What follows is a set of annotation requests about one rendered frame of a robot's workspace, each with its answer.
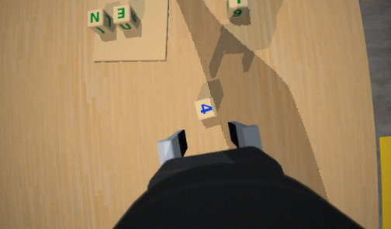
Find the cream letter block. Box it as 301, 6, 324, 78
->
227, 0, 248, 19
195, 97, 218, 120
113, 5, 137, 31
88, 9, 113, 35

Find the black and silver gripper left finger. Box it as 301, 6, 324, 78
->
157, 130, 188, 166

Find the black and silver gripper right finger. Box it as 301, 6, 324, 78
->
228, 121, 262, 150

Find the tan flat mat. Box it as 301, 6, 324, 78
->
93, 0, 168, 61

